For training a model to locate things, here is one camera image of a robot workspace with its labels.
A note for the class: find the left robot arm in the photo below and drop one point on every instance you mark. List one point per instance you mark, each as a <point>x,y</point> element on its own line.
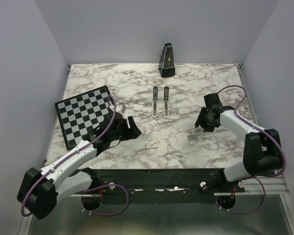
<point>41,189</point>

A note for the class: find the light blue stapler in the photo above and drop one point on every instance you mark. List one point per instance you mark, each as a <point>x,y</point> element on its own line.
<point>154,101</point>

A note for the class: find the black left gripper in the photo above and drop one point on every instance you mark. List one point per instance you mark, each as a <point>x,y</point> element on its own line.
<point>133,132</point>

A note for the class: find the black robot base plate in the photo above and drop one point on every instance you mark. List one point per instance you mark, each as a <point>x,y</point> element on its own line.
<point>143,186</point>

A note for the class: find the black white chessboard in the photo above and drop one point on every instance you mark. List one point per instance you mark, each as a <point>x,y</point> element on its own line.
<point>82,113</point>

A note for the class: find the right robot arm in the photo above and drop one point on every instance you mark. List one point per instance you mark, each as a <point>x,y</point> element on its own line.
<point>262,150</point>

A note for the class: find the black metronome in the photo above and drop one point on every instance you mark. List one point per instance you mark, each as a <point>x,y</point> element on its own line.
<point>166,63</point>

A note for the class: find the white staple box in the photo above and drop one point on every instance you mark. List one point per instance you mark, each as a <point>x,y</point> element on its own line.
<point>151,145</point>

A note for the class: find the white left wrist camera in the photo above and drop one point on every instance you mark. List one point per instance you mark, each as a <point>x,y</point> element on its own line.
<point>121,109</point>

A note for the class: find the small grey staple tray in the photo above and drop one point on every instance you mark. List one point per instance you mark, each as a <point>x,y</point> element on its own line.
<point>193,137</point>

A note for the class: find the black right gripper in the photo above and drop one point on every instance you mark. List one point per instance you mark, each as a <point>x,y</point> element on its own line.
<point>208,128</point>

